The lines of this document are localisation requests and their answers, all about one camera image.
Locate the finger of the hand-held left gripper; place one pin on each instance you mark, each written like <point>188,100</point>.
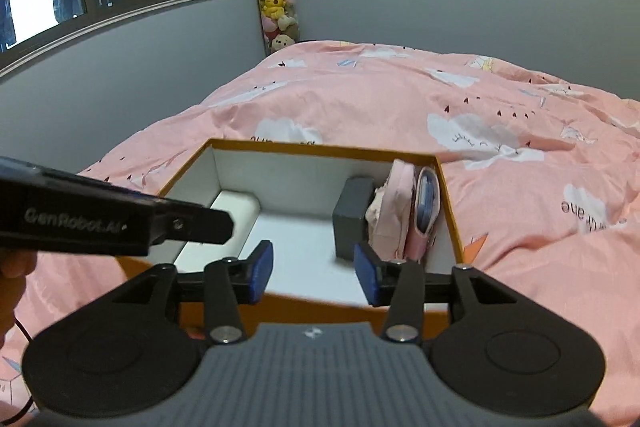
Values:
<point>200,224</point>

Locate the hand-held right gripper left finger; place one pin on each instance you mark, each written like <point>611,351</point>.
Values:
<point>261,272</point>

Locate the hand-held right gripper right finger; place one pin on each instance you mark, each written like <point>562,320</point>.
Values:
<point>366,277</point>

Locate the long white box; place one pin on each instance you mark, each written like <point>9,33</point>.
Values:
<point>245,219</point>

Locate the grey box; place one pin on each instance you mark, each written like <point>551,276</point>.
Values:
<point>350,222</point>

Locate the orange cardboard box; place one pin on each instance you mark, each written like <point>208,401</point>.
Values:
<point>310,312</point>

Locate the pink fabric pouch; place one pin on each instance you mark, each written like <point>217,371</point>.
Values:
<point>395,212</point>

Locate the pink card holder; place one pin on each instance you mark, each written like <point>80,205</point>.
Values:
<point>425,207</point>

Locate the person's left hand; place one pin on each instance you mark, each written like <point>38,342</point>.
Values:
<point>12,282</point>

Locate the pink printed blanket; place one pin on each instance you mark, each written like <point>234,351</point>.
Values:
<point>525,207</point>

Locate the clear tube of plush toys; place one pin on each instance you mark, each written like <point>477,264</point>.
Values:
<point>275,2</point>

